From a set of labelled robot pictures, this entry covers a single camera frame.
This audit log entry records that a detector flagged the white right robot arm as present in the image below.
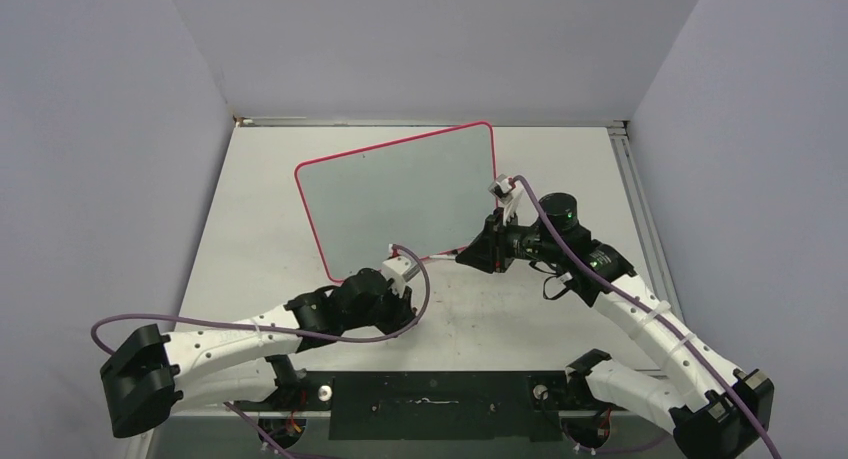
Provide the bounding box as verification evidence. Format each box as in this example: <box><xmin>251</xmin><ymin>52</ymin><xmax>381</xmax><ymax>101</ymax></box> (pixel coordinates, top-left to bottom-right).
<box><xmin>456</xmin><ymin>193</ymin><xmax>776</xmax><ymax>458</ymax></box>

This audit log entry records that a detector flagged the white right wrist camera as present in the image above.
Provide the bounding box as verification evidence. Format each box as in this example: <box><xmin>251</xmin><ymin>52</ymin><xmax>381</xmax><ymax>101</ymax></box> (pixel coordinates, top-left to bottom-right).
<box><xmin>489</xmin><ymin>174</ymin><xmax>525</xmax><ymax>226</ymax></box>

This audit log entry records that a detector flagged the purple cable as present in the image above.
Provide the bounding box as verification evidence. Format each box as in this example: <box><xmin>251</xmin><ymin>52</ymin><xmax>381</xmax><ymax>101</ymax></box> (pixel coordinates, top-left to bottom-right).
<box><xmin>510</xmin><ymin>174</ymin><xmax>784</xmax><ymax>459</ymax></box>
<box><xmin>90</xmin><ymin>245</ymin><xmax>432</xmax><ymax>459</ymax></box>

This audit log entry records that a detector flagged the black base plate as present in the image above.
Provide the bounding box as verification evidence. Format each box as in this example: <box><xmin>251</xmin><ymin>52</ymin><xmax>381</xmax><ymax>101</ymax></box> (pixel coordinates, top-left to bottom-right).
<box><xmin>237</xmin><ymin>371</ymin><xmax>598</xmax><ymax>442</ymax></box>

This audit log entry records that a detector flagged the whiteboard with pink frame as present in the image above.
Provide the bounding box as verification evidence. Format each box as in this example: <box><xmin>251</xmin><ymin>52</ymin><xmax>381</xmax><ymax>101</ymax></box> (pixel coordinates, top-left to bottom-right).
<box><xmin>294</xmin><ymin>122</ymin><xmax>496</xmax><ymax>282</ymax></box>

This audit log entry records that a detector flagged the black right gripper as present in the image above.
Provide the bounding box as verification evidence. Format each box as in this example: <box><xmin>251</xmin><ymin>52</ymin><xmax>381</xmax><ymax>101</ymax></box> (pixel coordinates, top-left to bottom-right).
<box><xmin>456</xmin><ymin>207</ymin><xmax>562</xmax><ymax>274</ymax></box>

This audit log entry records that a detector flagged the aluminium rail frame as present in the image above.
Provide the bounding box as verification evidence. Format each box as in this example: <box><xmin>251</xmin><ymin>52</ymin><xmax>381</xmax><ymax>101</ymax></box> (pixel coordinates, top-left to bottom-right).
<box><xmin>183</xmin><ymin>120</ymin><xmax>676</xmax><ymax>372</ymax></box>

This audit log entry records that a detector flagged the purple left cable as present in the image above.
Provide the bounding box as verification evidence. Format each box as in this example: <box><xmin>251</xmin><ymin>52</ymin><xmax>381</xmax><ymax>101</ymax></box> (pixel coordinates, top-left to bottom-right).
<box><xmin>90</xmin><ymin>245</ymin><xmax>432</xmax><ymax>459</ymax></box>

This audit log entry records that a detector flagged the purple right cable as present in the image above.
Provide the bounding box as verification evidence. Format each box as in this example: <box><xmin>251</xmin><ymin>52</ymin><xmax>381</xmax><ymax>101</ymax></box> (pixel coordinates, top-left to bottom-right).
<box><xmin>510</xmin><ymin>174</ymin><xmax>784</xmax><ymax>459</ymax></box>

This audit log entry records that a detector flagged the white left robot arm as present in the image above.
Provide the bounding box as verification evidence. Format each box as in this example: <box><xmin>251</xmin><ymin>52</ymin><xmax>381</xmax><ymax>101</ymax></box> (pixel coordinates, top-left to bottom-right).
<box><xmin>100</xmin><ymin>267</ymin><xmax>420</xmax><ymax>438</ymax></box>

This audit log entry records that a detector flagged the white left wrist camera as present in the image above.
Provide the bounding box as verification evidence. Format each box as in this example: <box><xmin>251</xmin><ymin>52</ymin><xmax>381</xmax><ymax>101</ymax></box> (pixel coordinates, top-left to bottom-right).
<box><xmin>380</xmin><ymin>244</ymin><xmax>424</xmax><ymax>297</ymax></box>

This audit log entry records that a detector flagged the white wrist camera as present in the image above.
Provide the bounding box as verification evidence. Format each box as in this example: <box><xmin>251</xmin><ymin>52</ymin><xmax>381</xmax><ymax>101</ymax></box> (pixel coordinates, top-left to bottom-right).
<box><xmin>380</xmin><ymin>244</ymin><xmax>424</xmax><ymax>297</ymax></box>
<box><xmin>489</xmin><ymin>174</ymin><xmax>525</xmax><ymax>226</ymax></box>

